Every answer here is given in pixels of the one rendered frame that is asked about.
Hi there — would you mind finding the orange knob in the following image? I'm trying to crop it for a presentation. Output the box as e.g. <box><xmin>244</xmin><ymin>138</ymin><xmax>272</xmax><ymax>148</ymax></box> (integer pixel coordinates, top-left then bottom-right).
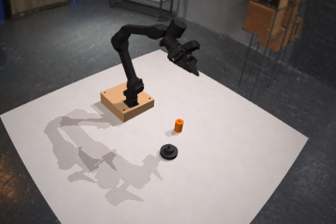
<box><xmin>174</xmin><ymin>119</ymin><xmax>183</xmax><ymax>133</ymax></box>

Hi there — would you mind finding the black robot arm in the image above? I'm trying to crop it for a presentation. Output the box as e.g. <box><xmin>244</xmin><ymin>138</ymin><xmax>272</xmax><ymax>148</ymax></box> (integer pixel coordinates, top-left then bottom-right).
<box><xmin>111</xmin><ymin>19</ymin><xmax>200</xmax><ymax>108</ymax></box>

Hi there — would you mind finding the black stepped pedestal with shaft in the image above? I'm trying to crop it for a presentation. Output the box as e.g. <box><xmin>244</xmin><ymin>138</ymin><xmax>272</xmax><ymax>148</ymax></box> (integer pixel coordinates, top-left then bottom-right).
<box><xmin>159</xmin><ymin>144</ymin><xmax>178</xmax><ymax>160</ymax></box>

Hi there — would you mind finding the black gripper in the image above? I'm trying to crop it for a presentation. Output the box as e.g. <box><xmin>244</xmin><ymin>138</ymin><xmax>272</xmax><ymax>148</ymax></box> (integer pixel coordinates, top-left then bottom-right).
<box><xmin>167</xmin><ymin>42</ymin><xmax>200</xmax><ymax>77</ymax></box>

